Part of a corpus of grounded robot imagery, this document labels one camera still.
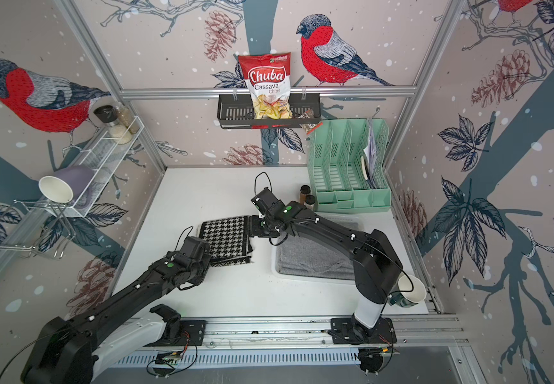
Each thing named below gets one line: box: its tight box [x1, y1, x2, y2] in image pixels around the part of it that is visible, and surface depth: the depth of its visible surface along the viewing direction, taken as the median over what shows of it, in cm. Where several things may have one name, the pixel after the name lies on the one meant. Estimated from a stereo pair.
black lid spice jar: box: [93, 104, 133, 145], surface depth 83 cm
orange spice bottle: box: [299, 184, 311, 205], surface depth 102 cm
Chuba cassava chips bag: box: [237, 52, 293, 120], surface depth 84 cm
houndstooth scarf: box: [196, 215, 255, 268], surface depth 92 cm
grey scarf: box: [277, 233, 355, 280], surface depth 81 cm
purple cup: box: [38, 165, 95, 204], surface depth 63 cm
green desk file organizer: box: [307, 118, 393, 213], surface depth 108 cm
